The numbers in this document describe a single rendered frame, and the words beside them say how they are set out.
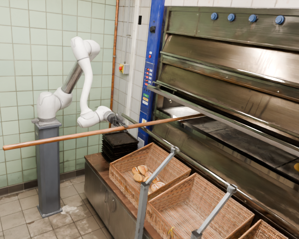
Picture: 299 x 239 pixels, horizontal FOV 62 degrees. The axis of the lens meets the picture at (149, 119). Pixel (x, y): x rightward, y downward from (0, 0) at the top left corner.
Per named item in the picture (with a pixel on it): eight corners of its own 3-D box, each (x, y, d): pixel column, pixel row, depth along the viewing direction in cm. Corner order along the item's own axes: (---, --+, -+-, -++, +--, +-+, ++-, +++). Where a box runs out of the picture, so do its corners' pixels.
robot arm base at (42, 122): (28, 120, 229) (28, 114, 227) (53, 117, 243) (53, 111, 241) (34, 127, 216) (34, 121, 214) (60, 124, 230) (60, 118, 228)
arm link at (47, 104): (32, 116, 224) (31, 92, 216) (47, 111, 240) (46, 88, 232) (48, 120, 219) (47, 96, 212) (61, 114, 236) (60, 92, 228)
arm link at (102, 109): (115, 118, 212) (101, 124, 206) (107, 113, 223) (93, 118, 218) (112, 107, 207) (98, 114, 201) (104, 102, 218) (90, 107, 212)
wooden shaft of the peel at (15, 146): (3, 151, 140) (2, 147, 139) (2, 149, 142) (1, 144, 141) (207, 115, 240) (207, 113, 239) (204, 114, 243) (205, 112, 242)
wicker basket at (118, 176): (149, 165, 260) (153, 141, 250) (187, 196, 218) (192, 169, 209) (107, 177, 232) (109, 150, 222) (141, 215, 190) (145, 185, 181)
